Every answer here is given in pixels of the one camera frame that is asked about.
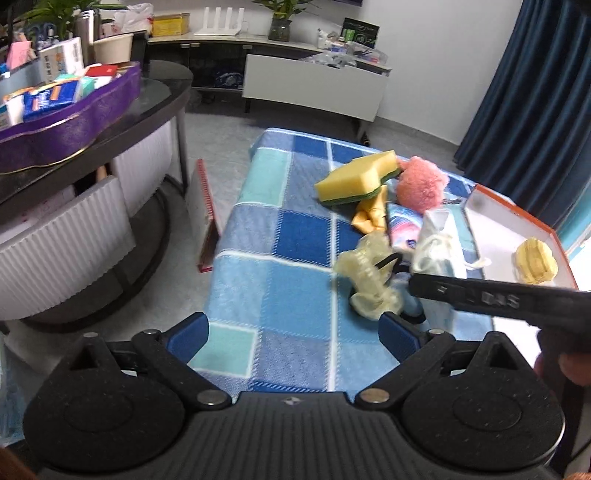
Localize yellow cloth bow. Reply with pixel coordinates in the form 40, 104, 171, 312
351, 185, 389, 234

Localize orange cardboard box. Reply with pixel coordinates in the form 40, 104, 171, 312
462, 184, 583, 344

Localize person's right hand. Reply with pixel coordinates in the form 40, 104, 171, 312
534, 352, 591, 385

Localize pink sticky notes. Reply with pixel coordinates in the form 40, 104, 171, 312
7, 41, 36, 70

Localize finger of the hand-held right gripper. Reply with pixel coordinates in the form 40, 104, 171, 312
398, 273, 428, 324
373, 253, 413, 280

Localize blue plaid blanket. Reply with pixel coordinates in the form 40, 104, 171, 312
187, 127, 490, 393

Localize yellow striped knitted cloth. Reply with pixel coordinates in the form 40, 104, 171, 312
515, 237, 559, 284

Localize yellow green sponge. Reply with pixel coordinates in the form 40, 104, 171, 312
314, 150, 402, 206

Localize dark blue curtain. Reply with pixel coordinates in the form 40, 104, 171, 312
452, 0, 591, 227

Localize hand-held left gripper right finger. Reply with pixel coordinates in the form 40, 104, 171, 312
355, 311, 527, 409

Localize blue white tissue packet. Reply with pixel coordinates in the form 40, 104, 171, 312
22, 82, 83, 121

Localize steel thermos bottle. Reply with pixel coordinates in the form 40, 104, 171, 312
76, 9, 102, 54

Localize yellow box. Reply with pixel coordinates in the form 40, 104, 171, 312
151, 13, 191, 38

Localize green black box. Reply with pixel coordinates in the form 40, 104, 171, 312
342, 17, 382, 47

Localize clear plastic bag pile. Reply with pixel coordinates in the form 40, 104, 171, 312
299, 50, 358, 69

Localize potted plant in glass vase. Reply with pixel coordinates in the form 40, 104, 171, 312
252, 0, 319, 43

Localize white face mask bag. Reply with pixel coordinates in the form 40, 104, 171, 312
411, 209, 494, 330

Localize white router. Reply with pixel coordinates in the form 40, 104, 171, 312
194, 6, 243, 38

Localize clutter of small items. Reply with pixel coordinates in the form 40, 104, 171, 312
316, 28, 389, 63

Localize white TV cabinet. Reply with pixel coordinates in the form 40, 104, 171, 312
147, 32, 393, 134

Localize purple tin tray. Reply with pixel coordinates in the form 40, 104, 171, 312
0, 60, 143, 175

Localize green leafy plant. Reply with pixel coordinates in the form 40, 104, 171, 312
14, 0, 130, 40

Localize white carton in tin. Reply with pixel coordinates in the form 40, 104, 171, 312
39, 37, 85, 85

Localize round black coffee table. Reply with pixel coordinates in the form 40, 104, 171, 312
0, 60, 195, 333

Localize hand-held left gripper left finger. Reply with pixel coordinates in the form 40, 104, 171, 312
69, 311, 234, 409

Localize pink blue soft packet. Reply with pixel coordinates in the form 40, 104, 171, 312
385, 203, 428, 252

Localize red edged board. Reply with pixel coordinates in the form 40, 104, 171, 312
187, 159, 222, 273

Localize white plastic bag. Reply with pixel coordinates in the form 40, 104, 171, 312
113, 2, 155, 35

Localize white paper cup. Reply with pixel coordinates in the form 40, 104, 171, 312
92, 33, 134, 65

